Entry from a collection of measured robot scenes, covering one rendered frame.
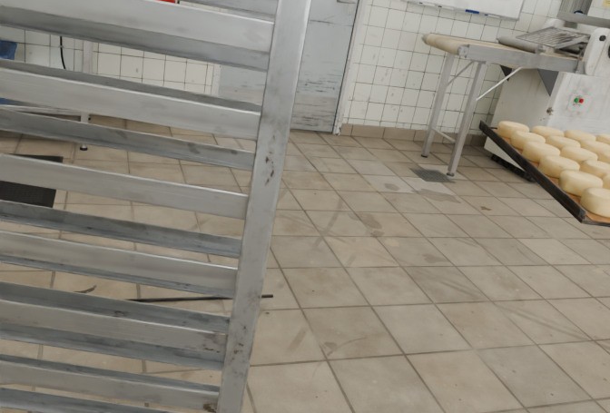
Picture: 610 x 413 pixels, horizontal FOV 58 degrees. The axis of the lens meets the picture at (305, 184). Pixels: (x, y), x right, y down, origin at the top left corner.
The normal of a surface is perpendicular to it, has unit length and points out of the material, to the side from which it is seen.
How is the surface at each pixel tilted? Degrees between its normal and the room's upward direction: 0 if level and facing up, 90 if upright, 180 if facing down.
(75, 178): 90
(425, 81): 90
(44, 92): 90
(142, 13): 90
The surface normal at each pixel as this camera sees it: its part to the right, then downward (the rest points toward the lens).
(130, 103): -0.01, 0.36
